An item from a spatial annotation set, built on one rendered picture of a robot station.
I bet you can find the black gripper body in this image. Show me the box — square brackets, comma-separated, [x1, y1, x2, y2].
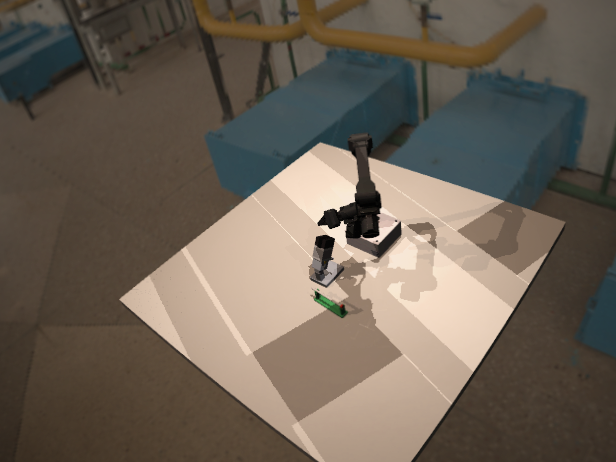
[324, 202, 361, 229]

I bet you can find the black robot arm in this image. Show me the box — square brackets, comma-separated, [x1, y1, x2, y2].
[344, 132, 382, 239]

